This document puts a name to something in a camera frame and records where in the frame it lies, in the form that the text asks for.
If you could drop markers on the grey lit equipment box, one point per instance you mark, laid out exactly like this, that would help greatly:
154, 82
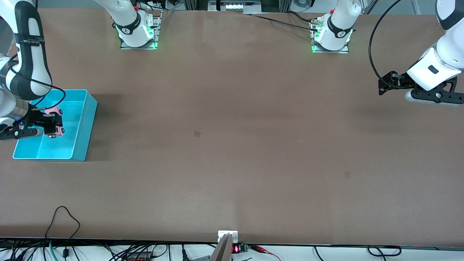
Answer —
235, 5

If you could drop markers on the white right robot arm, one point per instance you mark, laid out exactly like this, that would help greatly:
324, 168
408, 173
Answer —
130, 21

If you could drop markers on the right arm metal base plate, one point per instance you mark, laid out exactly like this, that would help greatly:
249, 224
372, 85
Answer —
156, 30

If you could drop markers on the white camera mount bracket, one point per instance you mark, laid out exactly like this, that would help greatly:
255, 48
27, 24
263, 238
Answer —
227, 235

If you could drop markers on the red LED display module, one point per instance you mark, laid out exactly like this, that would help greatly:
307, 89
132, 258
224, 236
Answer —
237, 248

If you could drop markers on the black power strip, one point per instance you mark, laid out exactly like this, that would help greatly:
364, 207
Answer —
139, 257

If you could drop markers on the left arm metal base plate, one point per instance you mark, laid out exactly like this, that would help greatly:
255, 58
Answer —
330, 51

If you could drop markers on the teal plastic bin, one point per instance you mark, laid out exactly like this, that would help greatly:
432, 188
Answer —
69, 145

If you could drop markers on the pink jeep toy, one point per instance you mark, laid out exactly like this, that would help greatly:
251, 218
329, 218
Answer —
51, 109

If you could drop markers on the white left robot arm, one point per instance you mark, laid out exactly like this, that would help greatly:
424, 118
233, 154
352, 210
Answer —
335, 29

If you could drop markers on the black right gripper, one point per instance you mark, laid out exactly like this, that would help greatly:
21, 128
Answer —
36, 118

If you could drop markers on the red clip lead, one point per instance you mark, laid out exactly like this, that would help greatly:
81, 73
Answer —
266, 251

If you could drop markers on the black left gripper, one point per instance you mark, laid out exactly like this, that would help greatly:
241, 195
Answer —
398, 82

